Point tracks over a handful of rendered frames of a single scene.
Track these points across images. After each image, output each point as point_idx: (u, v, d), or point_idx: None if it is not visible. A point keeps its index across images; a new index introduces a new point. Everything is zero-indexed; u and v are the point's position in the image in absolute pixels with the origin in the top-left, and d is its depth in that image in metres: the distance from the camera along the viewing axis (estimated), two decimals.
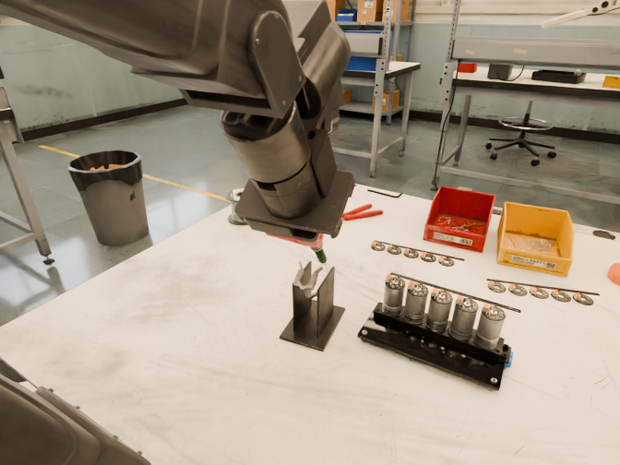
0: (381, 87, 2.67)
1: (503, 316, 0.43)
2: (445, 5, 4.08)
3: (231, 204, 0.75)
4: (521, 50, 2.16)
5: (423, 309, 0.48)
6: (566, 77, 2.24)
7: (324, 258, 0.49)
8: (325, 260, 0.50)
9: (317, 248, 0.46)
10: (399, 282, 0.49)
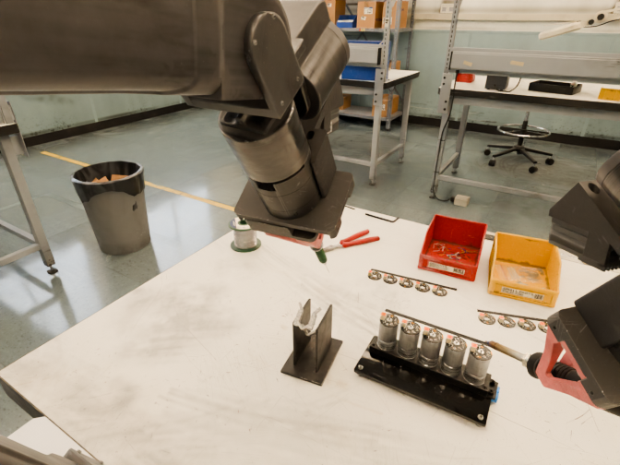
0: (380, 96, 2.70)
1: (489, 356, 0.46)
2: (444, 12, 4.11)
3: (233, 232, 0.78)
4: (518, 62, 2.19)
5: (416, 346, 0.51)
6: (563, 89, 2.27)
7: (324, 258, 0.49)
8: (325, 260, 0.50)
9: (317, 248, 0.46)
10: (392, 319, 0.52)
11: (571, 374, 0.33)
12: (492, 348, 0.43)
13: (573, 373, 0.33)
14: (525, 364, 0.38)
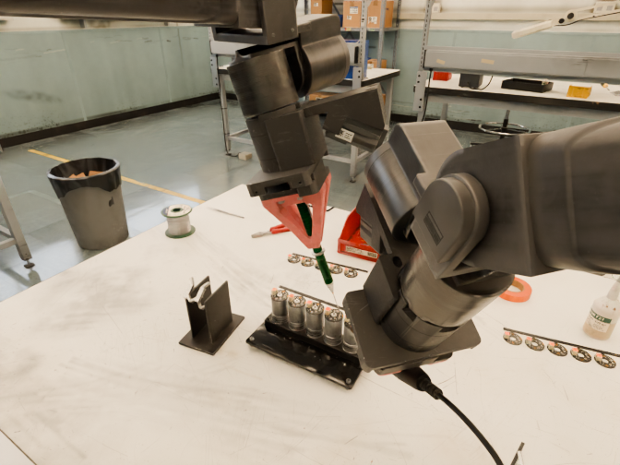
0: None
1: None
2: None
3: (166, 219, 0.82)
4: (489, 60, 2.23)
5: (303, 318, 0.55)
6: (533, 87, 2.31)
7: (323, 277, 0.47)
8: (325, 282, 0.47)
9: (314, 253, 0.46)
10: (282, 294, 0.56)
11: None
12: (351, 332, 0.48)
13: None
14: None
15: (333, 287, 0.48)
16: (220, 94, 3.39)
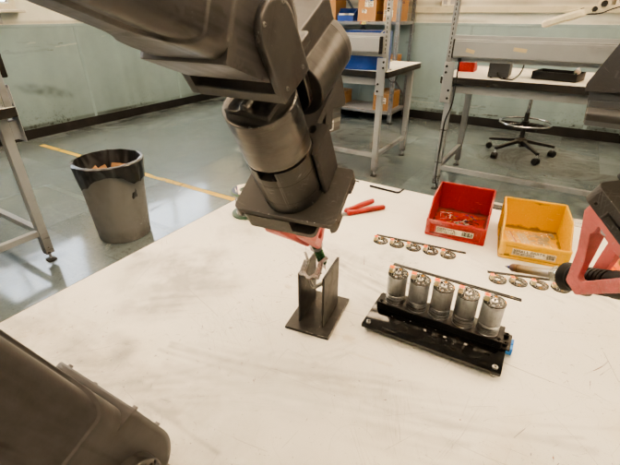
0: (382, 86, 2.68)
1: (504, 304, 0.44)
2: (445, 5, 4.09)
3: (235, 198, 0.76)
4: (521, 49, 2.17)
5: (426, 299, 0.49)
6: (566, 77, 2.25)
7: None
8: (325, 263, 0.50)
9: (317, 248, 0.46)
10: (401, 272, 0.50)
11: (608, 273, 0.30)
12: (513, 270, 0.40)
13: (610, 272, 0.30)
14: (553, 278, 0.35)
15: None
16: None
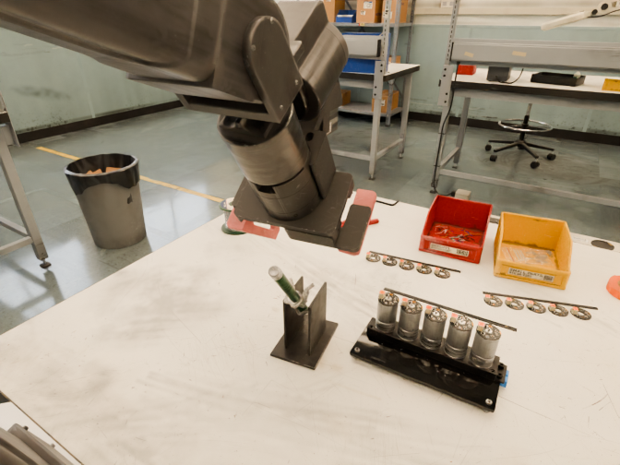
0: (380, 89, 2.66)
1: (498, 335, 0.42)
2: (444, 6, 4.07)
3: (224, 213, 0.74)
4: (520, 53, 2.15)
5: (417, 327, 0.47)
6: (566, 79, 2.23)
7: (305, 308, 0.46)
8: None
9: (297, 301, 0.43)
10: (391, 298, 0.48)
11: None
12: None
13: None
14: None
15: None
16: None
